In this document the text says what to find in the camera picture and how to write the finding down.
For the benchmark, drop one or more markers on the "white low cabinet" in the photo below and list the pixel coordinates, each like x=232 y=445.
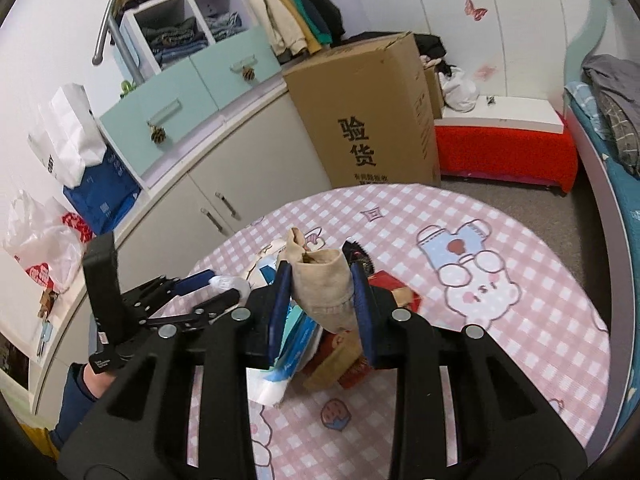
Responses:
x=242 y=163

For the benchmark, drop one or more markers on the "beige sock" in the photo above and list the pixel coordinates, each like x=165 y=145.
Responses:
x=322 y=284

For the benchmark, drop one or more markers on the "white plastic bag on bench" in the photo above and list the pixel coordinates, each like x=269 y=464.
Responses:
x=458 y=90

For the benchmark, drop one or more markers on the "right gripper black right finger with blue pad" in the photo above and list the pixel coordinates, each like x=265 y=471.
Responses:
x=464 y=409

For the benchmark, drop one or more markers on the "pink checkered tablecloth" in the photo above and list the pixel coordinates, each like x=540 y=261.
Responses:
x=469 y=263

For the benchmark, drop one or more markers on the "white paper bag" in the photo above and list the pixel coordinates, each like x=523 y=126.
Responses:
x=66 y=138

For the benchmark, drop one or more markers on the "teal quilted bed mattress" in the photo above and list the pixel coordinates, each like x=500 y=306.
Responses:
x=617 y=195

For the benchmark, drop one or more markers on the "large brown cardboard box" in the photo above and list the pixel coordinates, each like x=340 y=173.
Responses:
x=367 y=109

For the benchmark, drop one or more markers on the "chrome clothes rail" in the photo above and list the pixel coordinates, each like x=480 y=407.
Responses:
x=109 y=27

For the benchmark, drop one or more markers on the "hanging clothes on rack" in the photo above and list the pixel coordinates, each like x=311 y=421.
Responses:
x=295 y=27

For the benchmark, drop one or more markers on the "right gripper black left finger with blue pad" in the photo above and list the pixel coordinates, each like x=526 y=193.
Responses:
x=179 y=408

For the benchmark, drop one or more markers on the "white red plastic bag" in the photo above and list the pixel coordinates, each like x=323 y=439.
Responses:
x=47 y=240

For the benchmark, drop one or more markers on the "red bedside bench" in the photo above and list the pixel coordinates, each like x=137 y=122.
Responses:
x=509 y=154

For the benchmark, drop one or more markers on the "grey folded blanket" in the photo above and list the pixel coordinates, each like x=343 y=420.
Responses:
x=615 y=84

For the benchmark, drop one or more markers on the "blue shopping bag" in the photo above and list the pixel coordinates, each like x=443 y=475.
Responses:
x=105 y=195

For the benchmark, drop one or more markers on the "white cubby shelf unit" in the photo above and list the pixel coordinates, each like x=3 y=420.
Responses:
x=197 y=57

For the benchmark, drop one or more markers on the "person's left hand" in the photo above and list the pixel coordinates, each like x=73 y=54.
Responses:
x=97 y=384

